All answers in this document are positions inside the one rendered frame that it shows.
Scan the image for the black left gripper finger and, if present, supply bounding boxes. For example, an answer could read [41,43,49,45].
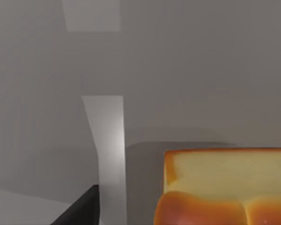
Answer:
[50,184,100,225]

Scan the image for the golden brown bread loaf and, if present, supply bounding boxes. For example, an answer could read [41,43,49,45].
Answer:
[154,147,281,225]

